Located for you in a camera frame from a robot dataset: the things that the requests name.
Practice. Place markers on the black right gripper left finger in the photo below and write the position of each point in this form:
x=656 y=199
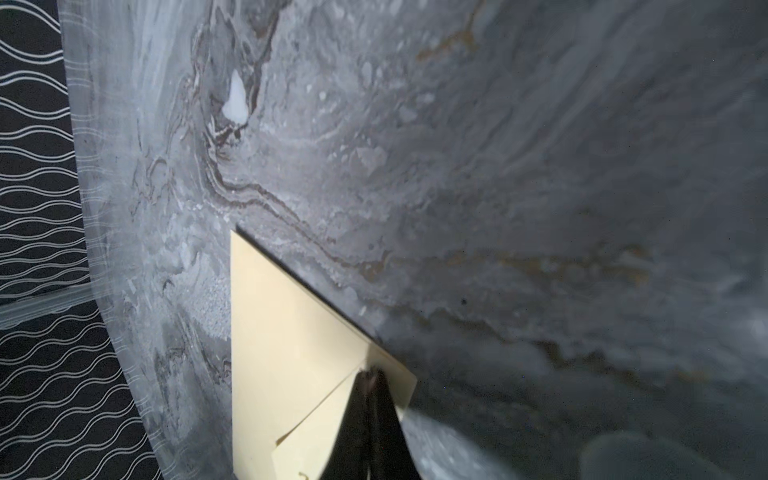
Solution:
x=349 y=456

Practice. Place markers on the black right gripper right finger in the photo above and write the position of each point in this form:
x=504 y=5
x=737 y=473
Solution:
x=390 y=456

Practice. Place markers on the tan kraft envelope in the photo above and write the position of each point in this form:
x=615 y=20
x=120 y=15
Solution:
x=294 y=361

